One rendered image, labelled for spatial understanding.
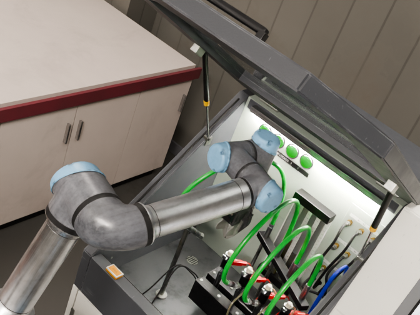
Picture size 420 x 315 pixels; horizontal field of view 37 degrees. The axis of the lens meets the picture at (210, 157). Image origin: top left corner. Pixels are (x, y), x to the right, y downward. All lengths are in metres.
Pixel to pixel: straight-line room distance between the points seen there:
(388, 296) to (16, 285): 0.95
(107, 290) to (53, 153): 1.34
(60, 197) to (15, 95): 1.59
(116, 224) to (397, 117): 2.38
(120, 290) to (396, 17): 2.09
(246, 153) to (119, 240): 0.42
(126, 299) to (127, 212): 0.69
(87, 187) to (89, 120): 1.93
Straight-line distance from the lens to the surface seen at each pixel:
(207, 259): 2.37
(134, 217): 1.33
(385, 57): 3.47
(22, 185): 3.26
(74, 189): 1.38
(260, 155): 1.62
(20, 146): 3.08
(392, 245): 1.76
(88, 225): 1.33
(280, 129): 2.05
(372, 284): 1.80
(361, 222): 2.02
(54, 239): 1.45
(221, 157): 1.54
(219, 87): 4.07
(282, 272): 2.04
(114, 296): 2.03
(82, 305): 2.18
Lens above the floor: 2.35
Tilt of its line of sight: 31 degrees down
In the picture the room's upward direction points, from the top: 22 degrees clockwise
